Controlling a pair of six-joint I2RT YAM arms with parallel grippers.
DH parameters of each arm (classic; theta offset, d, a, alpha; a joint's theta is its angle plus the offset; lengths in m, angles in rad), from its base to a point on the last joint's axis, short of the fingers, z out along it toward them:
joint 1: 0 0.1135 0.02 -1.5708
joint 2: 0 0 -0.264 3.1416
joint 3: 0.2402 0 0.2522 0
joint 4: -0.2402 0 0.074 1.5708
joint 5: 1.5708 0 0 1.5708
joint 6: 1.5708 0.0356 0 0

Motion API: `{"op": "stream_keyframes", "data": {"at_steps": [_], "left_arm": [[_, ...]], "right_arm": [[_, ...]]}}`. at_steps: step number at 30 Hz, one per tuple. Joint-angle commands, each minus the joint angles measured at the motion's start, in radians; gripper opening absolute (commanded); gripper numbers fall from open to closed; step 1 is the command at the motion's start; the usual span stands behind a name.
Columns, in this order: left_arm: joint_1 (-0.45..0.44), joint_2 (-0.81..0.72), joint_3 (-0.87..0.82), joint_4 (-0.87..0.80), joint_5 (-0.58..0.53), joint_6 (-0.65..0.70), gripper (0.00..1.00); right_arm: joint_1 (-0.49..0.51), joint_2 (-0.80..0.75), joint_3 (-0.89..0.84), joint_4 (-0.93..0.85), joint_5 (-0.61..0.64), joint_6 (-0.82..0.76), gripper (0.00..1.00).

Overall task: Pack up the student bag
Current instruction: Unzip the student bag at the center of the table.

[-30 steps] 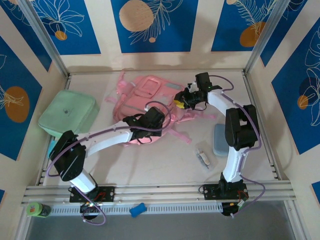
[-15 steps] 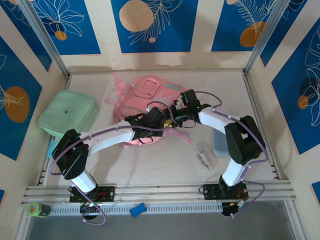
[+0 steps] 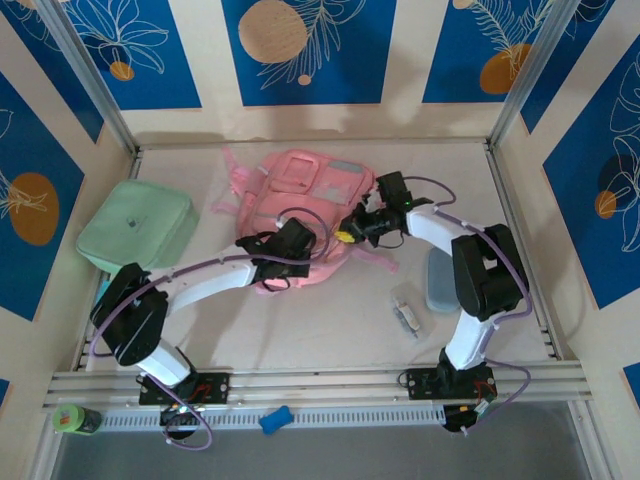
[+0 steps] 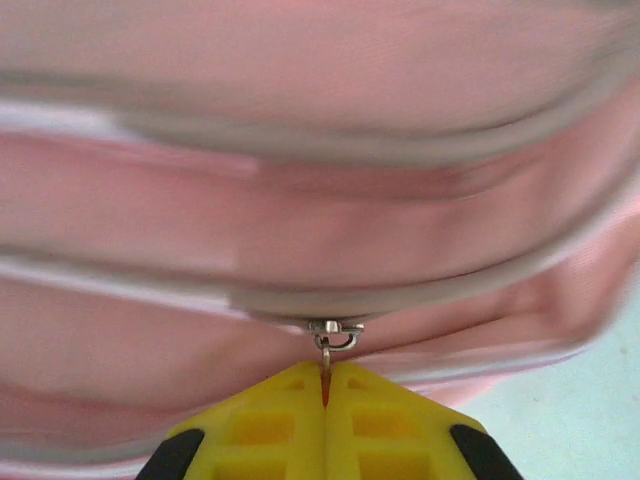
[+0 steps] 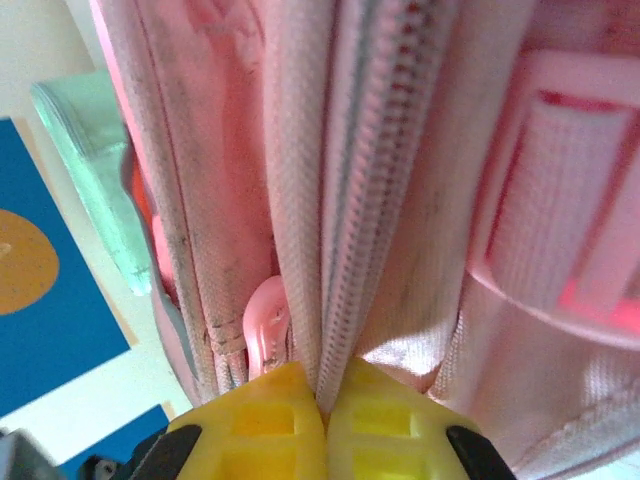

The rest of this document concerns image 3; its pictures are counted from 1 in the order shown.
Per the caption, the grey slotted cable duct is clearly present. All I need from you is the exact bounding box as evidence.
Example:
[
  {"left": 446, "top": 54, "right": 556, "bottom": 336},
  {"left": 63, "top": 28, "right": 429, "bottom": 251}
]
[{"left": 99, "top": 403, "right": 447, "bottom": 432}]

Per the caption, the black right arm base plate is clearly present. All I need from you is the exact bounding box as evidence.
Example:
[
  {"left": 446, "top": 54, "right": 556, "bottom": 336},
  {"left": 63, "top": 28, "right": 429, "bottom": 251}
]
[{"left": 405, "top": 367, "right": 497, "bottom": 401}]

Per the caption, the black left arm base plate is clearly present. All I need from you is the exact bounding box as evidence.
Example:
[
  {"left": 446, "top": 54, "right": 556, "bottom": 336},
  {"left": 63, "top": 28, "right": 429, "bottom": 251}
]
[{"left": 138, "top": 370, "right": 232, "bottom": 405}]

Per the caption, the pink school backpack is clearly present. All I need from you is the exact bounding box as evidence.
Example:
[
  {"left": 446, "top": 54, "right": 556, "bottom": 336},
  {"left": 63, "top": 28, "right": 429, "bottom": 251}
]
[{"left": 209, "top": 145, "right": 400, "bottom": 297}]

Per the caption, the aluminium table edge rail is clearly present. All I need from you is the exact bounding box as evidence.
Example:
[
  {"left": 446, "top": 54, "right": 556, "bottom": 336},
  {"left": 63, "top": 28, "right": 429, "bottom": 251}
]
[
  {"left": 485, "top": 142, "right": 569, "bottom": 361},
  {"left": 72, "top": 149, "right": 146, "bottom": 374}
]

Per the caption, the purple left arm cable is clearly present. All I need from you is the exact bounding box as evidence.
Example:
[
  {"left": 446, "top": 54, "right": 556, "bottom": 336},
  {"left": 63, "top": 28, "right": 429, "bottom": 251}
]
[{"left": 89, "top": 207, "right": 331, "bottom": 451}]

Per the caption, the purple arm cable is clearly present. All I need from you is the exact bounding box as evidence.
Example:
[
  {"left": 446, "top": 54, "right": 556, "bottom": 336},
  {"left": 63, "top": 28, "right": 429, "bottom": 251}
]
[
  {"left": 89, "top": 207, "right": 331, "bottom": 451},
  {"left": 402, "top": 174, "right": 534, "bottom": 436}
]

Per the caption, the mint green lunch bag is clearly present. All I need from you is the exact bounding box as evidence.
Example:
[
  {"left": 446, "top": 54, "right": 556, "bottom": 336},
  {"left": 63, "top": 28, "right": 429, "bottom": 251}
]
[{"left": 75, "top": 179, "right": 201, "bottom": 274}]

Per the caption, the aluminium mounting rail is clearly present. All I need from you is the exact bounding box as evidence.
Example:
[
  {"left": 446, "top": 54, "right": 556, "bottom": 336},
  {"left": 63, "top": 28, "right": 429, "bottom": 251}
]
[{"left": 42, "top": 362, "right": 594, "bottom": 412}]

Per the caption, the clear plastic stationery bag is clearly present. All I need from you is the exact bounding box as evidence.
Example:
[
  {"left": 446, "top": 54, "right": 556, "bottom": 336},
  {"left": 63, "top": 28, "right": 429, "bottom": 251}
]
[{"left": 391, "top": 282, "right": 436, "bottom": 344}]

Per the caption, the aluminium frame post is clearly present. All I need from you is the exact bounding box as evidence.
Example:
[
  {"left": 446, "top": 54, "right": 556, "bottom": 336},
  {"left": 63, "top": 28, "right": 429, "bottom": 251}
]
[
  {"left": 492, "top": 0, "right": 584, "bottom": 150},
  {"left": 37, "top": 0, "right": 140, "bottom": 157}
]

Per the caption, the grey blue pencil case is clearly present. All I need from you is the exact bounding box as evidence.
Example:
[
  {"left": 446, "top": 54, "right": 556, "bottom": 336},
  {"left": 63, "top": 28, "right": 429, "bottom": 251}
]
[{"left": 425, "top": 248, "right": 464, "bottom": 314}]

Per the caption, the blue bone-shaped object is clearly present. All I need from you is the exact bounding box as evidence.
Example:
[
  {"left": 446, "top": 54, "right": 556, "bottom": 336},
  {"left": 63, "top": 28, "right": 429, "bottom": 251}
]
[{"left": 258, "top": 405, "right": 292, "bottom": 436}]

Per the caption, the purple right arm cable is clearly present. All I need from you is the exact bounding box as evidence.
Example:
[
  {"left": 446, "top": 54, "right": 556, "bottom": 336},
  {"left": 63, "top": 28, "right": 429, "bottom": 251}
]
[{"left": 402, "top": 174, "right": 534, "bottom": 436}]

